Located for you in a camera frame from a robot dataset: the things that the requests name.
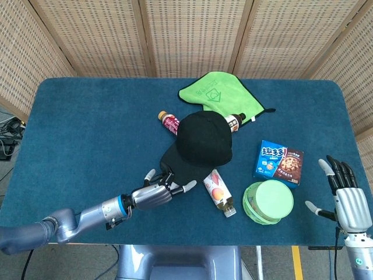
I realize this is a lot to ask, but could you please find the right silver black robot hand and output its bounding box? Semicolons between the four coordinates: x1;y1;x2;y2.
304;155;365;233

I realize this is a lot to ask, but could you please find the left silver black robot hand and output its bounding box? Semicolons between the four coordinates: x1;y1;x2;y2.
131;168;198;211

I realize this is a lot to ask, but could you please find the black baseball cap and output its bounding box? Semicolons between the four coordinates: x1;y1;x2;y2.
159;110;234;190

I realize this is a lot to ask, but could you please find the peach label tea bottle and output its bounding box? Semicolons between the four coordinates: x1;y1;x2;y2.
203;169;237;219

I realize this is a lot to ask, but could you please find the blue-grey robot torso base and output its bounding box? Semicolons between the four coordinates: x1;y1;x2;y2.
115;244;243;280

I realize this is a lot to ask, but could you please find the yellow floor tape strip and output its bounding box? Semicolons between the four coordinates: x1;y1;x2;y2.
291;245;304;280

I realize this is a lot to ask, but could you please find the red label drink bottle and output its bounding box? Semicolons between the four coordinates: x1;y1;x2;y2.
157;111;181;137

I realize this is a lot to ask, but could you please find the green round lidded container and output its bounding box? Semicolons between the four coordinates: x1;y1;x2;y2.
242;179;294;226

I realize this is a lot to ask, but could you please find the blue cookie box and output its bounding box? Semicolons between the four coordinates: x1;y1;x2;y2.
252;139;304;188

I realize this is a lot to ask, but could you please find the white table leg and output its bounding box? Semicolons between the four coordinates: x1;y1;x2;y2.
255;245;263;280

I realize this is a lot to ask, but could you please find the dark label tea bottle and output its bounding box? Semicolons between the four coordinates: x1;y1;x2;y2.
223;113;248;134

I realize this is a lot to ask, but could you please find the blue felt table cover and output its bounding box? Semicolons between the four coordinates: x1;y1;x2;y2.
0;77;373;246

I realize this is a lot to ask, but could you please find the green microfiber cloth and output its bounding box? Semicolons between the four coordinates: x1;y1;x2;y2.
178;71;276;125

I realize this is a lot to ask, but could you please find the black power adapter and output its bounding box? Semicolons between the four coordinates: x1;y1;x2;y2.
0;139;16;160

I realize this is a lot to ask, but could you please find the woven wooden folding screen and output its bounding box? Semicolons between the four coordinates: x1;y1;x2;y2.
0;0;373;190

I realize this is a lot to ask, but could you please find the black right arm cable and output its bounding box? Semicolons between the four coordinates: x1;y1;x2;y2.
332;227;340;280

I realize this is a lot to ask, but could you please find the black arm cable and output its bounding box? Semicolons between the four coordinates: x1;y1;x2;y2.
332;227;340;280
20;249;34;280

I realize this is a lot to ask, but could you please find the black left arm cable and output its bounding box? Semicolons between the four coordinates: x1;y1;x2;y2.
20;249;34;280

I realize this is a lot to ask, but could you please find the black floor cables bundle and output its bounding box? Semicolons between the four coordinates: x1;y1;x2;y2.
0;116;27;139

